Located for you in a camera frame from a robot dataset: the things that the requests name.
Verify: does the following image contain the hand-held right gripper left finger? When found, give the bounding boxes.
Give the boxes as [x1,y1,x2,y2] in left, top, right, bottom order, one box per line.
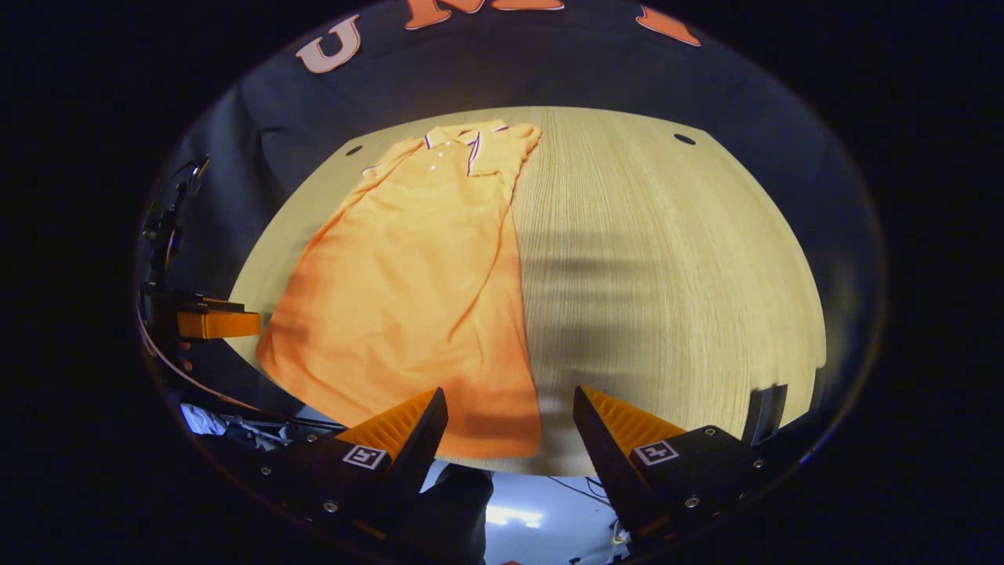
[255,387,449,546]

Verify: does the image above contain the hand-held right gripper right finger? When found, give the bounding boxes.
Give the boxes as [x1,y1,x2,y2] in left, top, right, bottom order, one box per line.
[573,385,775,542]

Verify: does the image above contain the orange collared T-shirt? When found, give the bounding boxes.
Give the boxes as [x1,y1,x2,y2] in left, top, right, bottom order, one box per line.
[256,119,544,460]

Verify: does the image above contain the person's dark trousers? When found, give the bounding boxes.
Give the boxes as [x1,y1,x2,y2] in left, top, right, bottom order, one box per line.
[376,463,497,565]

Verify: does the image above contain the white crumpled paper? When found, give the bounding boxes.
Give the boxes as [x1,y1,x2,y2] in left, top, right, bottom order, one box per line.
[179,402,230,437]

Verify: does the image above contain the thin floor cable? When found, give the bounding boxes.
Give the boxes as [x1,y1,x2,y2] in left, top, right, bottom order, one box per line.
[547,474,628,550]

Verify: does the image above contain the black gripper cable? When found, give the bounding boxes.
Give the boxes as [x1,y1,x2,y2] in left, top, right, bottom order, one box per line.
[140,314,267,413]

